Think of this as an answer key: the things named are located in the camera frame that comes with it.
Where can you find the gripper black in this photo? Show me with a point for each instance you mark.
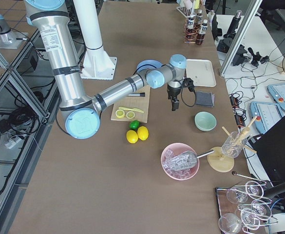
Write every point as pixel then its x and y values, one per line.
pixel 173 92

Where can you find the dark grey cloth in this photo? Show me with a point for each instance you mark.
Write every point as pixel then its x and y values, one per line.
pixel 205 99

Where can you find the beige tray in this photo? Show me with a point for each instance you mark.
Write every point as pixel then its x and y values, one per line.
pixel 201 72

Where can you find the dark drink bottle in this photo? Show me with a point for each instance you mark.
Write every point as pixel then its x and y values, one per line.
pixel 201 32
pixel 190 26
pixel 199 18

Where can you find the yellow lemon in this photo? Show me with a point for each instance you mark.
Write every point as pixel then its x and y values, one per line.
pixel 132 136
pixel 143 133

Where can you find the dark drink bottle back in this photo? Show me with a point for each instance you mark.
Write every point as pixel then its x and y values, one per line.
pixel 190 26

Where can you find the aluminium frame post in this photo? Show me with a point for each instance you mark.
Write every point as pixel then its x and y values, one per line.
pixel 246 21

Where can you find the wine glass rack tray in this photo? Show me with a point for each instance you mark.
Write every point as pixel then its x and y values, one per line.
pixel 243 208

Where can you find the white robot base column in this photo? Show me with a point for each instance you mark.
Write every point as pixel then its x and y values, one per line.
pixel 97 64

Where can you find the dark drink bottle front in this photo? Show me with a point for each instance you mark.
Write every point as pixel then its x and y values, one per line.
pixel 201 32

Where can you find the clear glass on stand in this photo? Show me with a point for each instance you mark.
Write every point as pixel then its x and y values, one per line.
pixel 232 146

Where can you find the green lime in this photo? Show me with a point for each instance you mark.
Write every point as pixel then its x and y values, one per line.
pixel 134 125

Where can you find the pink bowl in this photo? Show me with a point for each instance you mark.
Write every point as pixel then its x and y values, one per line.
pixel 180 148

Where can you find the dark drink bottle middle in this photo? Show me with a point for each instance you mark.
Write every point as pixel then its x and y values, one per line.
pixel 199 18

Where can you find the metal ice scoop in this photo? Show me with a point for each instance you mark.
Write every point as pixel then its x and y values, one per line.
pixel 189 159

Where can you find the clear plastic ice cubes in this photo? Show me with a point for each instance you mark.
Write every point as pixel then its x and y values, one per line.
pixel 171 163

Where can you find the lemon half slice left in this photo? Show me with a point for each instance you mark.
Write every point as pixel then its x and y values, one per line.
pixel 119 113

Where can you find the blue plate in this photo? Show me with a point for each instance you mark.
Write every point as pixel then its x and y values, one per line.
pixel 148 64

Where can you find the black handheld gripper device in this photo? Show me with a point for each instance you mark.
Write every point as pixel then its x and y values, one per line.
pixel 254 59

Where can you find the knife with black handle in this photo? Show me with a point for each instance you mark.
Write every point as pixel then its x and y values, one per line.
pixel 142 94

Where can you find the wooden cutting board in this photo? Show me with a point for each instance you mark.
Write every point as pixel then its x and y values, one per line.
pixel 141 103

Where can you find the copper wire bottle rack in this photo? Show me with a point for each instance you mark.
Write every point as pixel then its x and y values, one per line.
pixel 195 33

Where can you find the wooden cup tree stand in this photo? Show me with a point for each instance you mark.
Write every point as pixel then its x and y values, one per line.
pixel 222 159

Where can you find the green bowl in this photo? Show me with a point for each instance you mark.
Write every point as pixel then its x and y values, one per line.
pixel 205 121

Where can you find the teach pendant left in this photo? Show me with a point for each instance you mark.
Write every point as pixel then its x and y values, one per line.
pixel 268 114

